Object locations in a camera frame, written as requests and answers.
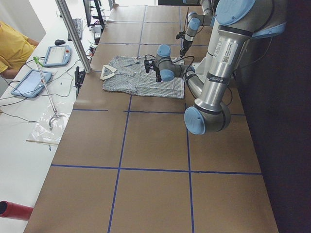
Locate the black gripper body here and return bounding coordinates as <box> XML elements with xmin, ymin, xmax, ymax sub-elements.
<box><xmin>153</xmin><ymin>65</ymin><xmax>162</xmax><ymax>83</ymax></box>
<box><xmin>179</xmin><ymin>41</ymin><xmax>191</xmax><ymax>56</ymax></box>

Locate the navy white striped polo shirt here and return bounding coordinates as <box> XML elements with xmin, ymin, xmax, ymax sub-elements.
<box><xmin>100</xmin><ymin>56</ymin><xmax>184</xmax><ymax>99</ymax></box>

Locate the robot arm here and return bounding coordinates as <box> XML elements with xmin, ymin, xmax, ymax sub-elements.
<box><xmin>176</xmin><ymin>0</ymin><xmax>215</xmax><ymax>57</ymax></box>
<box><xmin>144</xmin><ymin>0</ymin><xmax>288</xmax><ymax>134</ymax></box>

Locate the black tool on table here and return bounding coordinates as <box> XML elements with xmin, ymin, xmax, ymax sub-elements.
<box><xmin>74</xmin><ymin>66</ymin><xmax>86</xmax><ymax>98</ymax></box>

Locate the black monitor stand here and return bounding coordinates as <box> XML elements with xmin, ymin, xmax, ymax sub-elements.
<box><xmin>83</xmin><ymin>0</ymin><xmax>105</xmax><ymax>27</ymax></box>

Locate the black keyboard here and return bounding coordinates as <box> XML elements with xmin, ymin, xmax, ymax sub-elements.
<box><xmin>67</xmin><ymin>18</ymin><xmax>83</xmax><ymax>41</ymax></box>

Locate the blue teach pendant far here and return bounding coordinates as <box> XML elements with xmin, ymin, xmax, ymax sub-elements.
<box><xmin>43</xmin><ymin>45</ymin><xmax>71</xmax><ymax>67</ymax></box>

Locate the blue teach pendant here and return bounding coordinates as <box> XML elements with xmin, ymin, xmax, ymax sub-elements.
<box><xmin>43</xmin><ymin>45</ymin><xmax>71</xmax><ymax>67</ymax></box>
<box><xmin>11</xmin><ymin>69</ymin><xmax>44</xmax><ymax>98</ymax></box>

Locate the black computer mouse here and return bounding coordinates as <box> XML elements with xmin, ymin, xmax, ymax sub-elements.
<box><xmin>54</xmin><ymin>39</ymin><xmax>65</xmax><ymax>46</ymax></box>

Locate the clear plastic bag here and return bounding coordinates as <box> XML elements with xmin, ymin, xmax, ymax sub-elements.
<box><xmin>26</xmin><ymin>101</ymin><xmax>73</xmax><ymax>145</ymax></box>

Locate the blue teach pendant near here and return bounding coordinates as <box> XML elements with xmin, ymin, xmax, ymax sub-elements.
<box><xmin>11</xmin><ymin>69</ymin><xmax>44</xmax><ymax>98</ymax></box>

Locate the person in yellow shirt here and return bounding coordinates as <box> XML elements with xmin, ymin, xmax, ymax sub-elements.
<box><xmin>0</xmin><ymin>21</ymin><xmax>39</xmax><ymax>79</ymax></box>

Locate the red cylinder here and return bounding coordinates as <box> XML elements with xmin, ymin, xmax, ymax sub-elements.
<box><xmin>0</xmin><ymin>200</ymin><xmax>33</xmax><ymax>221</ymax></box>

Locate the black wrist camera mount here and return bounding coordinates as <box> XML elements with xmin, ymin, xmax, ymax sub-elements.
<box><xmin>176</xmin><ymin>31</ymin><xmax>186</xmax><ymax>39</ymax></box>
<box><xmin>144</xmin><ymin>59</ymin><xmax>154</xmax><ymax>73</ymax></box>

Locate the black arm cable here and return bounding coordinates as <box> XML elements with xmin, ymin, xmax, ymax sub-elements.
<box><xmin>144</xmin><ymin>54</ymin><xmax>196</xmax><ymax>81</ymax></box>

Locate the aluminium frame post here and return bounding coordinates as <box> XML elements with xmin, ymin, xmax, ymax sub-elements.
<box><xmin>55</xmin><ymin>0</ymin><xmax>92</xmax><ymax>74</ymax></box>

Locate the green handled reacher grabber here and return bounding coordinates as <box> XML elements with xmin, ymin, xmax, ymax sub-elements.
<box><xmin>33</xmin><ymin>56</ymin><xmax>68</xmax><ymax>131</ymax></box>

